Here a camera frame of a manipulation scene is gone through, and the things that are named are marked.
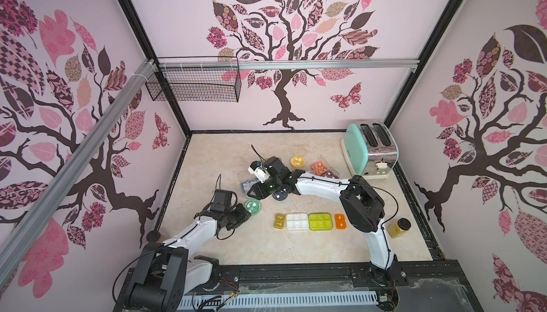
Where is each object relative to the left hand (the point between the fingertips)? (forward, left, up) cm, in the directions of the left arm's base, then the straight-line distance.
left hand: (251, 219), depth 88 cm
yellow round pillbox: (+30, -21, 0) cm, 37 cm away
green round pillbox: (+5, -1, +1) cm, 5 cm away
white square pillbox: (-2, -19, 0) cm, 19 cm away
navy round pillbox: (+11, -12, 0) cm, 16 cm away
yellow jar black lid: (-7, -57, +7) cm, 57 cm away
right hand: (+9, 0, +8) cm, 12 cm away
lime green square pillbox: (-2, -28, +1) cm, 28 cm away
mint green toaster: (+25, -53, +15) cm, 61 cm away
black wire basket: (+52, +26, +35) cm, 68 cm away
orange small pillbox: (+25, -32, +1) cm, 41 cm away
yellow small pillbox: (-2, -12, +2) cm, 12 cm away
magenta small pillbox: (+22, -37, 0) cm, 43 cm away
